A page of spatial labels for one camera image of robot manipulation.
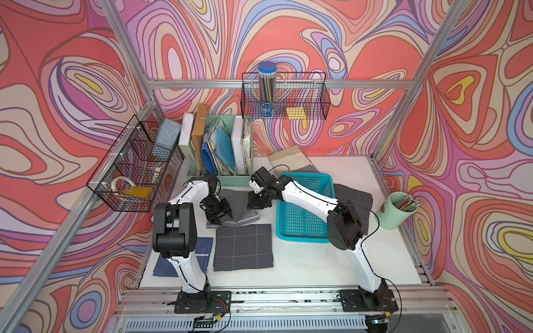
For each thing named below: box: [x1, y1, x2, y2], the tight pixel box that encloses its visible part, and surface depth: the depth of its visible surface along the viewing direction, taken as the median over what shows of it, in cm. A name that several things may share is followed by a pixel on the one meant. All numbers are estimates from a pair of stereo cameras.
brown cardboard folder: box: [191, 103, 207, 176], surface depth 92 cm
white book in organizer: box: [178, 111, 196, 159], surface depth 89 cm
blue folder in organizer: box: [201, 124, 236, 176], surface depth 97 cm
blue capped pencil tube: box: [258, 61, 277, 119], surface depth 77 cm
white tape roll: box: [111, 176, 137, 193], surface depth 69 cm
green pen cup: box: [375, 191, 418, 230], surface depth 85 cm
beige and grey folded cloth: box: [267, 145, 320, 175], surface depth 121 cm
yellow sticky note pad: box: [285, 106, 307, 121], surface depth 92 cm
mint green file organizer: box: [179, 114, 255, 189], surface depth 98 cm
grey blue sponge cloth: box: [151, 117, 182, 159], surface depth 82 cm
